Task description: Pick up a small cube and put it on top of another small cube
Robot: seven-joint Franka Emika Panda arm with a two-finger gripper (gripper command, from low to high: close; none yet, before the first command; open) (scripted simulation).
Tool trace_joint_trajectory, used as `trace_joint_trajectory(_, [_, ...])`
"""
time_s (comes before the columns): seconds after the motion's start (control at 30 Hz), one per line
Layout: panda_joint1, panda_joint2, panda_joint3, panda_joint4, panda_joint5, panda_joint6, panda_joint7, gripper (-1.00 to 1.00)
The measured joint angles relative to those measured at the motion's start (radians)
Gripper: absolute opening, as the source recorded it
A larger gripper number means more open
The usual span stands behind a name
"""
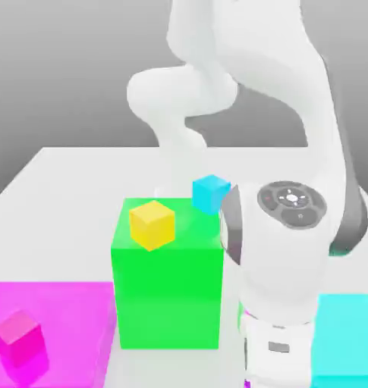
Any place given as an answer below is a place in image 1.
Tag small blue cube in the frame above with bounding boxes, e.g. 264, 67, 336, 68
191, 174, 232, 216

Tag large cyan box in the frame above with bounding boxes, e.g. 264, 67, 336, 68
310, 293, 368, 388

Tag large magenta box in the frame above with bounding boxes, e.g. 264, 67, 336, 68
0, 281, 117, 388

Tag small yellow cube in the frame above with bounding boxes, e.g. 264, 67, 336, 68
129, 199, 176, 252

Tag small pink cube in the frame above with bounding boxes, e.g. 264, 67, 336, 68
0, 308, 50, 380

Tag large green box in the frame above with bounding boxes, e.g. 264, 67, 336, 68
110, 197, 225, 351

